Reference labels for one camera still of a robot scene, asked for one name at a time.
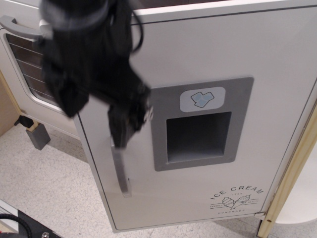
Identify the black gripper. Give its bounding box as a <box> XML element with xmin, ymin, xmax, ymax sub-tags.
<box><xmin>37</xmin><ymin>22</ymin><xmax>153</xmax><ymax>149</ymax></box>

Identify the white toy fridge door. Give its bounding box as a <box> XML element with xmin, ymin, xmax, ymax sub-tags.
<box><xmin>74</xmin><ymin>0</ymin><xmax>317</xmax><ymax>233</ymax></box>

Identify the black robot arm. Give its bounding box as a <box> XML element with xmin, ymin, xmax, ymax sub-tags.
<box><xmin>36</xmin><ymin>0</ymin><xmax>152</xmax><ymax>148</ymax></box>

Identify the grey kitchen leg block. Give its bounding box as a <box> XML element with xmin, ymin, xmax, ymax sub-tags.
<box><xmin>26</xmin><ymin>124</ymin><xmax>51</xmax><ymax>150</ymax></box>

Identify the white toy oven door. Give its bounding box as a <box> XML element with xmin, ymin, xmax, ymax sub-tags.
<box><xmin>0</xmin><ymin>0</ymin><xmax>79</xmax><ymax>138</ymax></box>

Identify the grey ice dispenser panel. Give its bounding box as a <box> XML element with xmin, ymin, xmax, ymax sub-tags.
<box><xmin>151</xmin><ymin>77</ymin><xmax>254</xmax><ymax>171</ymax></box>

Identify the grey fridge door handle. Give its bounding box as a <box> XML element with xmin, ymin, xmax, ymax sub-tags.
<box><xmin>111</xmin><ymin>142</ymin><xmax>132</xmax><ymax>198</ymax></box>

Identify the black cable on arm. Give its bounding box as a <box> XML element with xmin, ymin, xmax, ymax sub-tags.
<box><xmin>108</xmin><ymin>0</ymin><xmax>145</xmax><ymax>54</ymax></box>

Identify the grey oven door handle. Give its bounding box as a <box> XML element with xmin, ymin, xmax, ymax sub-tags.
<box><xmin>0</xmin><ymin>15</ymin><xmax>44</xmax><ymax>39</ymax></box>

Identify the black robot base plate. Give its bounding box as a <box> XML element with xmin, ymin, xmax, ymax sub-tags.
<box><xmin>0</xmin><ymin>209</ymin><xmax>61</xmax><ymax>238</ymax></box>

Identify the light wooden corner post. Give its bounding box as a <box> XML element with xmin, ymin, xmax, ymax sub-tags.
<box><xmin>257</xmin><ymin>105</ymin><xmax>317</xmax><ymax>238</ymax></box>

